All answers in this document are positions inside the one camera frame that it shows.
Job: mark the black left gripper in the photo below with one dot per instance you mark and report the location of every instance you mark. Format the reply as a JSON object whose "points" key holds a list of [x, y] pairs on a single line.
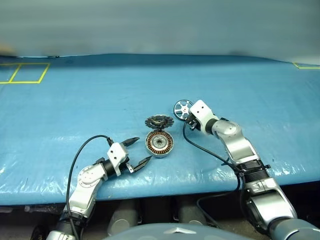
{"points": [[126, 164]]}

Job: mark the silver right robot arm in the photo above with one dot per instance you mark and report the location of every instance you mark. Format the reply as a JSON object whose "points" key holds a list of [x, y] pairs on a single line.
{"points": [[237, 145]]}

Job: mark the grey rounded cylinder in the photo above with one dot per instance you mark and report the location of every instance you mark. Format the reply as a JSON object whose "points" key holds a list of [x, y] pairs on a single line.
{"points": [[190, 212], [121, 216]]}

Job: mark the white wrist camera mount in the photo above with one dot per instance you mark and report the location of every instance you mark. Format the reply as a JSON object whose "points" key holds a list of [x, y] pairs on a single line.
{"points": [[201, 112], [116, 152]]}

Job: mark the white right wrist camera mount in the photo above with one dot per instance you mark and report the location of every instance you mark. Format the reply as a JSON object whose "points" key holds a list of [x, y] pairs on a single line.
{"points": [[201, 112]]}

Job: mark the silver spoked motor cap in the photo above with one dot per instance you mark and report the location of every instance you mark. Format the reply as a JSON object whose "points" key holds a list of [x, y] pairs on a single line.
{"points": [[183, 109]]}

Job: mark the dark toothed rotor disc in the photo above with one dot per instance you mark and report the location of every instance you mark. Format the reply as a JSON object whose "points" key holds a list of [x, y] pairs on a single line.
{"points": [[158, 122]]}

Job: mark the grey robot torso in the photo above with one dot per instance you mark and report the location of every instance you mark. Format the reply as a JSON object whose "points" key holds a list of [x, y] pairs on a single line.
{"points": [[162, 232]]}

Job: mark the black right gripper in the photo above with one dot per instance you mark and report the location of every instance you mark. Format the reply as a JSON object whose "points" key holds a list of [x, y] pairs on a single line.
{"points": [[193, 122]]}

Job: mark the blue plastic table cover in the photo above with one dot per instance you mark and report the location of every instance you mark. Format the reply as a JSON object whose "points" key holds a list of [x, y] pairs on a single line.
{"points": [[160, 87]]}

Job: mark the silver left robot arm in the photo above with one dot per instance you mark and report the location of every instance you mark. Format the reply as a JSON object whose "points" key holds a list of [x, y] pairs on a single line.
{"points": [[83, 180]]}

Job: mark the motor stator with copper windings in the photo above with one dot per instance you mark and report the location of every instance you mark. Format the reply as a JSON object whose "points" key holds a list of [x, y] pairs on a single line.
{"points": [[150, 145]]}

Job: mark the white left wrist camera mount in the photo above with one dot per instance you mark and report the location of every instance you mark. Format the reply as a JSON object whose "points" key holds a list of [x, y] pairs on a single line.
{"points": [[116, 152]]}

